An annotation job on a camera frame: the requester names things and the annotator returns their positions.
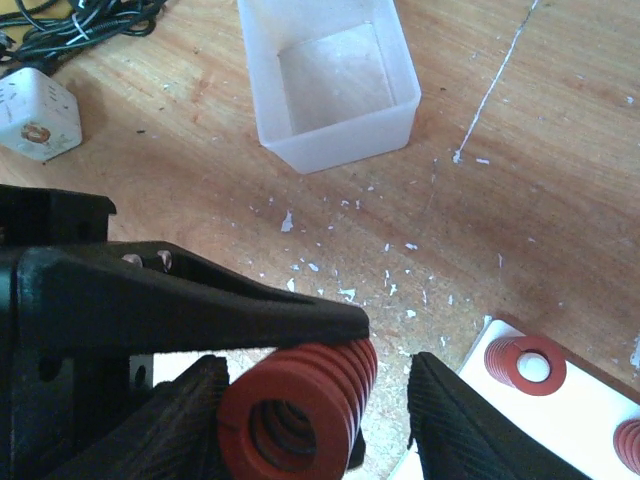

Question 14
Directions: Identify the white power adapter cube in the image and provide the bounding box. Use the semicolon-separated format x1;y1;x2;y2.
1;67;83;162

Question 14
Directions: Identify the white peg base plate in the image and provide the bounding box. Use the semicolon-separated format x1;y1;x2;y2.
391;319;639;479

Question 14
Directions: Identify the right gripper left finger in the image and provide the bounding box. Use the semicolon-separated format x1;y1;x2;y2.
48;355;230;479

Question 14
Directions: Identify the black cable bundle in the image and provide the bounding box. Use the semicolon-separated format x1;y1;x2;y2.
0;0;171;66

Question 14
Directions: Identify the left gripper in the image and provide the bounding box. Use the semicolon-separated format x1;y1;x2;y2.
1;185;369;479

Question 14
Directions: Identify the translucent spring bin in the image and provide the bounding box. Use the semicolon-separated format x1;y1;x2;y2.
238;1;421;174

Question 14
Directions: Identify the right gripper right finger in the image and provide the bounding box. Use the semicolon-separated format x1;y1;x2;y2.
407;352;586;480

